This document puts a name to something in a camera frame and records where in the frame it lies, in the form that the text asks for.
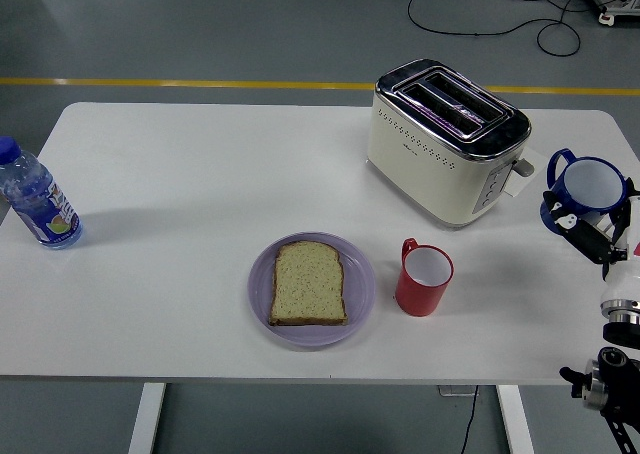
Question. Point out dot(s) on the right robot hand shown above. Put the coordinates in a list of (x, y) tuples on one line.
[(622, 279)]

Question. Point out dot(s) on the blue enamel cup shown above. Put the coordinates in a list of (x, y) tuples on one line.
[(592, 186)]

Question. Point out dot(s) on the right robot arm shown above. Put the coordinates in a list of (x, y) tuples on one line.
[(622, 374)]

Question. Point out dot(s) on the red enamel cup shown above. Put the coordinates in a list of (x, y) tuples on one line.
[(419, 294)]

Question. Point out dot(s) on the bread slice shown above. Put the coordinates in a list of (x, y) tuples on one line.
[(307, 286)]

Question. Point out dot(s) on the white paper sheet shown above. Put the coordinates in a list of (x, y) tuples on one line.
[(536, 164)]

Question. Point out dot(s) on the white table leg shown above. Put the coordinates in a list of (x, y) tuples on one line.
[(514, 419), (147, 419)]

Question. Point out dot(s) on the grey power box under table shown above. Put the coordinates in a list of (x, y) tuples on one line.
[(452, 390)]

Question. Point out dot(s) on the cream chrome toaster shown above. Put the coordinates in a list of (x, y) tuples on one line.
[(425, 174)]

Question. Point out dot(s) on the purple round plate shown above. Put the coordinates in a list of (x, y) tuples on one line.
[(357, 284)]

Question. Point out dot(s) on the plastic water bottle blue cap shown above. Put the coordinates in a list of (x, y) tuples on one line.
[(42, 209)]

